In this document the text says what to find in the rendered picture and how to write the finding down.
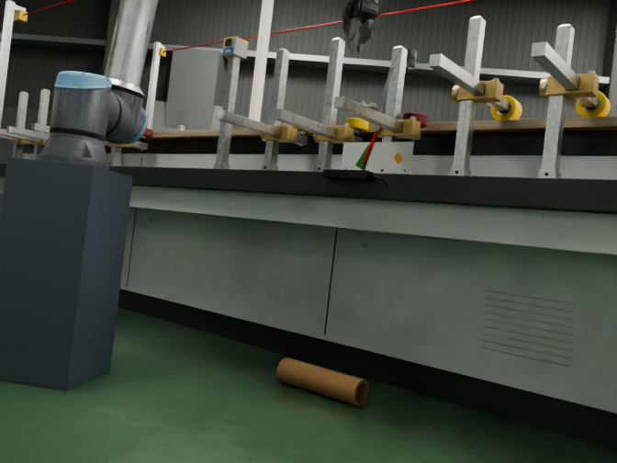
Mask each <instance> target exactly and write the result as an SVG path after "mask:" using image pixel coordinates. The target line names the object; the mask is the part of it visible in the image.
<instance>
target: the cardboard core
mask: <svg viewBox="0 0 617 463"><path fill-rule="evenodd" d="M276 375H277V378H278V380H279V381H281V382H284V383H286V384H289V385H292V386H295V387H298V388H301V389H303V390H308V391H311V392H314V393H318V394H320V395H323V396H326V397H329V398H332V399H335V400H337V401H342V402H345V403H348V404H351V405H353V406H357V407H360V406H363V405H364V404H365V402H366V399H367V397H368V393H369V385H368V382H367V381H366V380H365V379H361V378H356V377H353V376H349V375H346V374H343V373H340V372H336V371H333V370H330V369H327V368H324V367H318V366H314V365H311V364H308V363H305V362H301V361H298V360H295V359H292V358H289V357H285V358H284V359H282V360H281V361H280V363H279V365H278V367H277V371H276Z"/></svg>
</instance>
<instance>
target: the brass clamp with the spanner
mask: <svg viewBox="0 0 617 463"><path fill-rule="evenodd" d="M397 120H398V121H401V122H403V125H402V132H392V131H390V130H386V129H384V128H382V130H381V131H379V132H378V133H377V135H376V136H377V137H378V138H383V136H393V137H395V138H398V139H418V138H419V137H420V129H421V123H420V122H419V121H417V120H415V119H397Z"/></svg>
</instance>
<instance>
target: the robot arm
mask: <svg viewBox="0 0 617 463"><path fill-rule="evenodd" d="M157 4H158V0H120V4H119V8H118V15H117V20H116V25H115V28H114V33H113V38H112V41H111V46H110V51H109V54H108V59H107V67H106V71H105V75H104V76H103V75H99V74H95V73H85V72H76V71H63V72H59V73H58V75H57V79H56V84H55V85H54V86H55V88H54V97H53V104H52V112H51V120H50V135H49V138H48V139H47V141H46V143H45V145H44V146H43V148H42V150H41V152H40V154H39V160H40V161H49V162H57V163H67V164H83V165H92V166H96V167H99V168H103V169H107V170H108V169H109V163H108V159H107V153H106V149H105V141H109V142H111V143H114V144H122V145H125V144H131V143H133V142H135V141H137V140H138V139H139V138H140V137H141V136H142V135H143V133H144V132H145V130H146V127H147V123H148V120H147V115H146V112H145V110H144V109H143V107H142V103H143V98H144V94H143V93H142V91H141V90H140V81H141V77H142V73H143V68H144V63H145V60H146V55H147V50H148V47H149V42H150V38H151V30H152V26H153V21H154V17H155V13H156V8H157ZM381 5H382V0H350V1H349V3H347V6H346V7H345V8H344V11H343V13H342V25H343V31H344V34H345V38H346V41H347V44H348V47H349V49H350V51H353V38H354V36H355V34H356V32H357V26H356V21H357V20H358V21H360V22H361V24H363V23H364V24H363V25H362V26H361V27H359V34H360V37H359V40H358V42H359V43H358V46H357V51H358V53H361V51H362V50H363V49H364V48H365V45H366V43H367V42H368V41H369V40H370V39H371V37H372V35H373V31H372V28H373V25H374V19H376V18H377V17H378V16H380V13H381ZM379 6H380V8H379Z"/></svg>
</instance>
